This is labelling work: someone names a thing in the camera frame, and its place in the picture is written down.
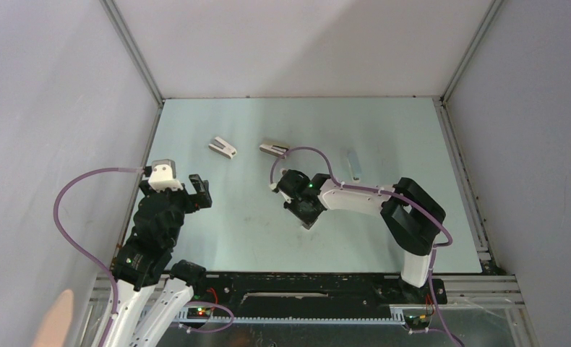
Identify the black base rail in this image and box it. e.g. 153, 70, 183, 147
197, 272, 447, 321

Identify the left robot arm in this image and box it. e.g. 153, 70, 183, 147
93, 173, 212, 346

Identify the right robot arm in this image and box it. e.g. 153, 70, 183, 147
270, 169, 446, 302

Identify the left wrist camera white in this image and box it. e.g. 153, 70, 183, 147
144, 159, 184, 192

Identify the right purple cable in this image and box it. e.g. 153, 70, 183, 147
269, 146, 454, 347

